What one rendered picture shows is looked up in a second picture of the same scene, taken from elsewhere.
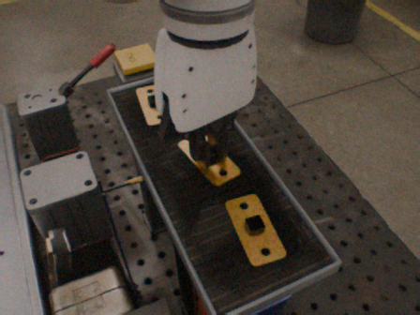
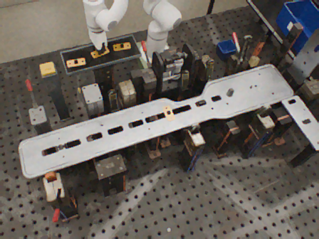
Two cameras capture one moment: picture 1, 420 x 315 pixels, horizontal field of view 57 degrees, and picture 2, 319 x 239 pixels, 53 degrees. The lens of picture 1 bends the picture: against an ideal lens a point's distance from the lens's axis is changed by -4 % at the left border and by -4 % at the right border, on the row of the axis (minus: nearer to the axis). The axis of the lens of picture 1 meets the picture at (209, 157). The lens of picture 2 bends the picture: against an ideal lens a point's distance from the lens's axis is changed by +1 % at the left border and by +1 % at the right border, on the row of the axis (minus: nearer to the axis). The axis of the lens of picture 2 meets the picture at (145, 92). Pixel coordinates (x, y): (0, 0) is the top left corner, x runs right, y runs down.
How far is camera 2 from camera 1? 130 cm
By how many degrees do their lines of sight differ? 52
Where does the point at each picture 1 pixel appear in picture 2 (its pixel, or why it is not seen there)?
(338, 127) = not seen: outside the picture
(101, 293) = (125, 85)
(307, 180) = (58, 62)
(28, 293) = (116, 114)
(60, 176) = (91, 92)
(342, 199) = not seen: hidden behind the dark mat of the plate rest
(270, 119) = (17, 68)
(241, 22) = not seen: hidden behind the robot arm
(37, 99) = (37, 116)
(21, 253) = (102, 119)
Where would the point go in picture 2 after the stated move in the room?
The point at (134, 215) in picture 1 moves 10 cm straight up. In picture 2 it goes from (60, 125) to (56, 117)
